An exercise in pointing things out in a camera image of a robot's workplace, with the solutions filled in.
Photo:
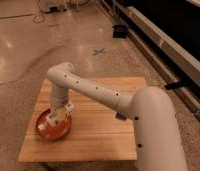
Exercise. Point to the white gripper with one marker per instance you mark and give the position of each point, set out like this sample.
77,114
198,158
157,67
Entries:
60,106

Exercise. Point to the grey floor device with cables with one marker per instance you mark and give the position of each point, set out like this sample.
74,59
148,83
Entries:
49,6

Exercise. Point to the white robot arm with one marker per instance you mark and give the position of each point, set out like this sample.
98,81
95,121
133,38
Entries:
157,133

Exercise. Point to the orange ceramic bowl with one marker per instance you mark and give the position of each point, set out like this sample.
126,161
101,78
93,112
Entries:
54,133

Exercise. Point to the long metal wall rail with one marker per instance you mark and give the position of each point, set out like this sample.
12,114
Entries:
172,29

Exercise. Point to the black bracket on rail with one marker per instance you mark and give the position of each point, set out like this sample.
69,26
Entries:
175,85

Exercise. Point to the black box on floor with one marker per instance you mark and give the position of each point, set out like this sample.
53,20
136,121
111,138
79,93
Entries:
119,31

